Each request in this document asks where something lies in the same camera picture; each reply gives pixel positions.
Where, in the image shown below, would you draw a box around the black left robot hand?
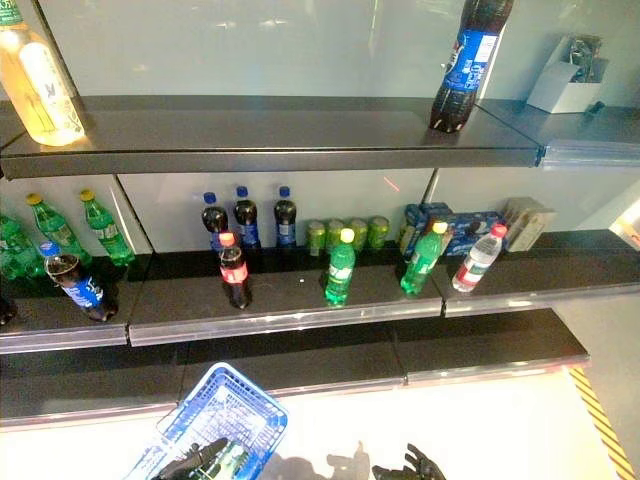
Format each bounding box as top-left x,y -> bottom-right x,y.
158,437 -> 231,480

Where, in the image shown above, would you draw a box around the yellow black hazard tape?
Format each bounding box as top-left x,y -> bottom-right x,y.
568,367 -> 637,480

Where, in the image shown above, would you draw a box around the grey shelf board clear rail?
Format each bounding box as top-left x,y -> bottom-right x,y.
474,98 -> 640,172

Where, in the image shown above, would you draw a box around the green drink can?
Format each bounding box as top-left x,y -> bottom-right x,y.
214,442 -> 251,476

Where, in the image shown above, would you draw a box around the blue plastic shopping basket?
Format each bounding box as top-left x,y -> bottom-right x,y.
122,361 -> 290,480

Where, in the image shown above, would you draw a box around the large yellow tea bottle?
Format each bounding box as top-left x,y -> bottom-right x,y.
0,0 -> 87,147

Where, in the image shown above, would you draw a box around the clear water bottle red cap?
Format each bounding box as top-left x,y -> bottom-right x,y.
451,223 -> 509,293

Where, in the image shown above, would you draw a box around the pale angled shelf panel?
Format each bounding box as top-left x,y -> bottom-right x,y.
607,199 -> 640,251

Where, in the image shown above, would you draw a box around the white cardboard box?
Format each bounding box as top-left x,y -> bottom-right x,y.
526,32 -> 610,116

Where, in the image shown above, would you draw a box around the metal hardware pieces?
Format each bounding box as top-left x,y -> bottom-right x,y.
567,33 -> 610,81

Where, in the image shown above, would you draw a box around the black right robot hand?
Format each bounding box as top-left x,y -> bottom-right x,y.
372,442 -> 446,480

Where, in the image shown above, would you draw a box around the large Pepsi cola bottle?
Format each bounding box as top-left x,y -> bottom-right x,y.
429,0 -> 516,134

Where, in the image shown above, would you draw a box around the beige cardboard box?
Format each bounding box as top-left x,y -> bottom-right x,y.
501,196 -> 557,253

